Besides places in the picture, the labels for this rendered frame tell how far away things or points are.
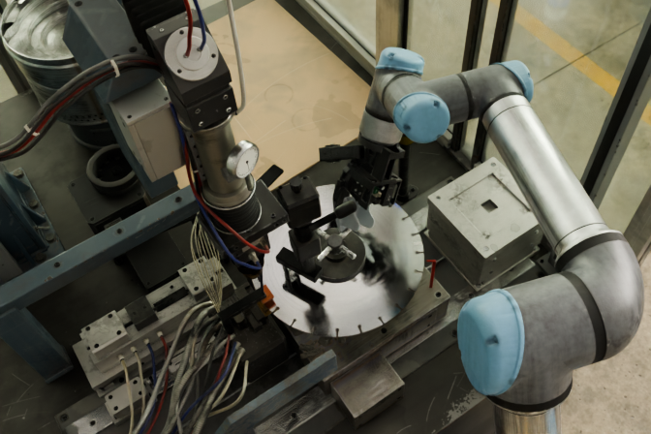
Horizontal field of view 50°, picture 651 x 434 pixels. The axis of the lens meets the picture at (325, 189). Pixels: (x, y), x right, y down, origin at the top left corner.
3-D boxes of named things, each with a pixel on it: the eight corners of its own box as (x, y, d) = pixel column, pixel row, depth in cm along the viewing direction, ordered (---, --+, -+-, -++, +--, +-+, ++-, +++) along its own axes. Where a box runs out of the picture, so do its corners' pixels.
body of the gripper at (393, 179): (363, 213, 122) (382, 152, 116) (332, 189, 127) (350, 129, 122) (394, 207, 127) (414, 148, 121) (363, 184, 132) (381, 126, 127)
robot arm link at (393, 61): (390, 58, 110) (375, 41, 117) (372, 122, 115) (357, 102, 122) (436, 66, 112) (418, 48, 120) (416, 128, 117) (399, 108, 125)
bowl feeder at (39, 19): (145, 60, 196) (105, -50, 166) (196, 129, 180) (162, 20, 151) (41, 109, 187) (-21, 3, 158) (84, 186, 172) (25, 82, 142)
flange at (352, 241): (318, 224, 137) (317, 217, 135) (372, 237, 135) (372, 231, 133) (298, 272, 131) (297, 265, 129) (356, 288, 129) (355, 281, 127)
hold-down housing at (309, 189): (315, 234, 122) (306, 163, 105) (326, 255, 119) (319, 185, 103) (286, 246, 121) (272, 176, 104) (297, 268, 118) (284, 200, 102)
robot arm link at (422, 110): (473, 88, 103) (445, 62, 112) (400, 107, 102) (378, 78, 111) (475, 135, 108) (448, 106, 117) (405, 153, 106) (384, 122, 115)
